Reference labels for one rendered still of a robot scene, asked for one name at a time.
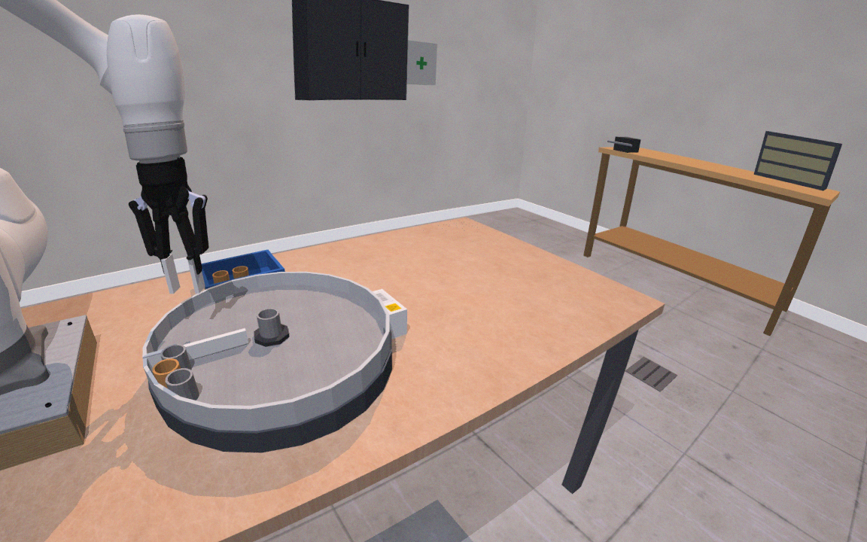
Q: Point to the blue square tray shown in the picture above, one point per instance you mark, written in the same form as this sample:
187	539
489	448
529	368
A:
259	262

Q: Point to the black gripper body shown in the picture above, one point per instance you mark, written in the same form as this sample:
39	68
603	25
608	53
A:
162	180

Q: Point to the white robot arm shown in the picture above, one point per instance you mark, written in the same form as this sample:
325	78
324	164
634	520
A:
143	72

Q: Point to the grey metal bushing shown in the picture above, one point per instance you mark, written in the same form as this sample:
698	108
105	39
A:
178	352
269	323
182	382

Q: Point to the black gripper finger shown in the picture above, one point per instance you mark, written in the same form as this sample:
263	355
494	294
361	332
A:
156	240
194	244

